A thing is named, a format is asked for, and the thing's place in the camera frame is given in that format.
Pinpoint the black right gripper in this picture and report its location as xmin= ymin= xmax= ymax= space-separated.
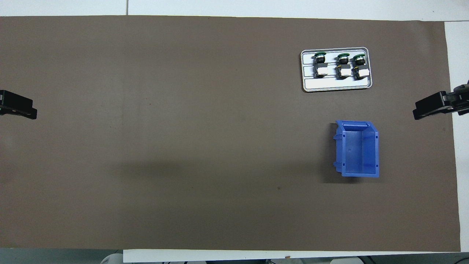
xmin=413 ymin=80 xmax=469 ymax=120

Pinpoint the green push button switch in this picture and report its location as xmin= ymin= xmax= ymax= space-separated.
xmin=352 ymin=54 xmax=369 ymax=80
xmin=336 ymin=53 xmax=351 ymax=80
xmin=314 ymin=52 xmax=328 ymax=78

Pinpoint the blue plastic storage bin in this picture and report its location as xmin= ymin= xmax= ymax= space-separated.
xmin=333 ymin=120 xmax=380 ymax=178

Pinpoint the silver metal tray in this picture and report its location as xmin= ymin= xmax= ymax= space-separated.
xmin=301 ymin=47 xmax=373 ymax=92

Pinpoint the brown table mat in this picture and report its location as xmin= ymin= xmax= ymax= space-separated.
xmin=0 ymin=15 xmax=461 ymax=252

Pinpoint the white rounded device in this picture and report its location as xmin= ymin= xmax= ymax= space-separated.
xmin=101 ymin=252 xmax=123 ymax=264

